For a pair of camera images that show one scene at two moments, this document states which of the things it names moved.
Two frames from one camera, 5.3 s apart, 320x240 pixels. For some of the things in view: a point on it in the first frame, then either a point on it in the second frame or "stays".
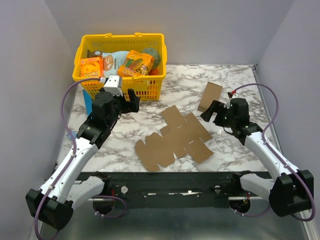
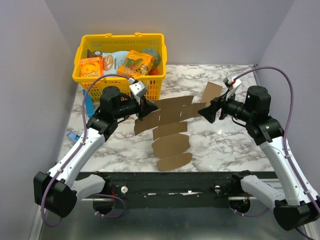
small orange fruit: (153, 71) stays
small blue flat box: (74, 133) stays
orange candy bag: (137, 64) stays
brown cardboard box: (182, 135) → (166, 122)
